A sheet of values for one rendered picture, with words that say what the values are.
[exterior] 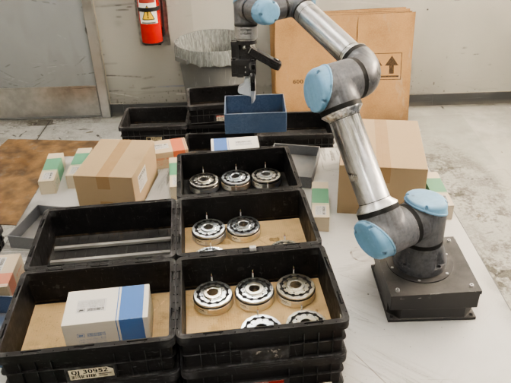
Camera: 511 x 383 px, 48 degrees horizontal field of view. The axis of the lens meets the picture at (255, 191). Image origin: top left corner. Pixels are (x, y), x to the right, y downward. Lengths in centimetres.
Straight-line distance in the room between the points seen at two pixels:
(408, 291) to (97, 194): 115
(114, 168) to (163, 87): 256
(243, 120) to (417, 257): 68
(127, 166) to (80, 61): 260
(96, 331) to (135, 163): 89
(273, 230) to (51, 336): 71
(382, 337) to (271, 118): 75
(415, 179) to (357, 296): 51
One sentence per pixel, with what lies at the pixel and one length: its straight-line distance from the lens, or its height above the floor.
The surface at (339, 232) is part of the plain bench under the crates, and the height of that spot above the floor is 70.
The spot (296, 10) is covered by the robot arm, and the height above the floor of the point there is 143.
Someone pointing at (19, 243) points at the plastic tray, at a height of 72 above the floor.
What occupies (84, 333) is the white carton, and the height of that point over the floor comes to 89.
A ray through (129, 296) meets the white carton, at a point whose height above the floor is 92.
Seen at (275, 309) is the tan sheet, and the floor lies 83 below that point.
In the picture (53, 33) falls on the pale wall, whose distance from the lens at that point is 468.
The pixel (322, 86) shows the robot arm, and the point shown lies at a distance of 150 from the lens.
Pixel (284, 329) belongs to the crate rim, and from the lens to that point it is 133.
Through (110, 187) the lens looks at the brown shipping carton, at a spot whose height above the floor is 82.
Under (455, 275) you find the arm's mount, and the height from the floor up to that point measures 81.
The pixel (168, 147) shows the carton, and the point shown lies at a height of 77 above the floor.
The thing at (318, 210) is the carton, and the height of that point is 76.
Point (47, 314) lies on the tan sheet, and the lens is 162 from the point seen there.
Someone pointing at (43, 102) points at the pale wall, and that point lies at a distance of 490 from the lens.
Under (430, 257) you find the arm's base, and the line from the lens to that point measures 167.
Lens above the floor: 187
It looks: 31 degrees down
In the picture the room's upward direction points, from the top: 2 degrees counter-clockwise
